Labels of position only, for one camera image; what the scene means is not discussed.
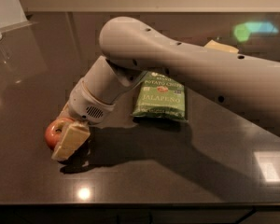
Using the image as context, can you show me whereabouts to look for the white gripper with vent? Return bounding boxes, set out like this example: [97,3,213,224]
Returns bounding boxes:
[51,79,115,161]

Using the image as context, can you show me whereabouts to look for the green jalapeno chips bag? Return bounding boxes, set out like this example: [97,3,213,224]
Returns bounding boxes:
[133,72,188,122]

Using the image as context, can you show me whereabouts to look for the red apple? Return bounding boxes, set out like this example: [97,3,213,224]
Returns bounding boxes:
[45,118,73,150]

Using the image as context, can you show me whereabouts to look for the yellow sponge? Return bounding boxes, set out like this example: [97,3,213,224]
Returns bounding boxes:
[204,40,239,53]

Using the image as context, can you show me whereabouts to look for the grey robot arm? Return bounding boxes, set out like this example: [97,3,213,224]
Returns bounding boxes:
[49,17,280,161]

